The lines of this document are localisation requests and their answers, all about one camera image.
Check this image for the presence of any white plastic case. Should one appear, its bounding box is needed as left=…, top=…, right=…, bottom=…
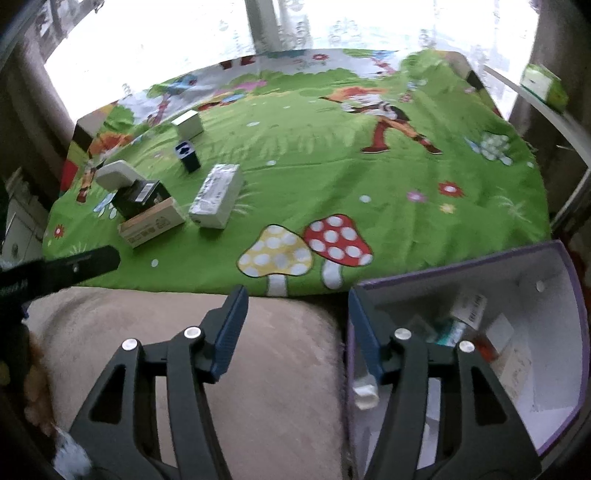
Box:
left=95, top=160, right=144, bottom=192

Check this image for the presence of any black barcode box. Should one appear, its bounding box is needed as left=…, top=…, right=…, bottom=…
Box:
left=112, top=180, right=170, bottom=220

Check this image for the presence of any yellow tan long box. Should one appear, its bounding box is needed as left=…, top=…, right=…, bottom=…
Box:
left=118, top=197, right=185, bottom=248

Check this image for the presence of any dark blue small box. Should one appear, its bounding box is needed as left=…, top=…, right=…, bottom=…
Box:
left=174, top=141, right=201, bottom=173

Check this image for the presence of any small white cube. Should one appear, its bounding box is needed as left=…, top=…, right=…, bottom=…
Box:
left=171, top=110, right=204, bottom=141

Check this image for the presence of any teal foil box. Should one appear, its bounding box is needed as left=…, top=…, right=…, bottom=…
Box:
left=435, top=320, right=468, bottom=347

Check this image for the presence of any large white barcode box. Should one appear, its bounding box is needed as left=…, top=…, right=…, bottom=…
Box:
left=491, top=341, right=534, bottom=404

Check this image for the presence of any white medicine box red figure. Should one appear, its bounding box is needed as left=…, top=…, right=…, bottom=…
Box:
left=450, top=289, right=488, bottom=330

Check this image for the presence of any white drawer cabinet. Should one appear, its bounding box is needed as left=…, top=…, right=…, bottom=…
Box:
left=1, top=167, right=48, bottom=266

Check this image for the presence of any purple storage box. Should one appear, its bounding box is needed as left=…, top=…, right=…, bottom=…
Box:
left=348, top=241, right=590, bottom=479

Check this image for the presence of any lace window curtain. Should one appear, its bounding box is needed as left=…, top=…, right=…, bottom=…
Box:
left=45, top=1, right=539, bottom=120

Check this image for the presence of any green cartoon print cloth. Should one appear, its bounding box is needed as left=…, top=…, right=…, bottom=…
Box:
left=43, top=49, right=550, bottom=297

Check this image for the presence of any white curved shelf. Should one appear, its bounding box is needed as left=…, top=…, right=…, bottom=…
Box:
left=484, top=65, right=591, bottom=168

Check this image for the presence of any green tissue pack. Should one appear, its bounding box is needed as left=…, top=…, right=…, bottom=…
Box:
left=520, top=64, right=569, bottom=113

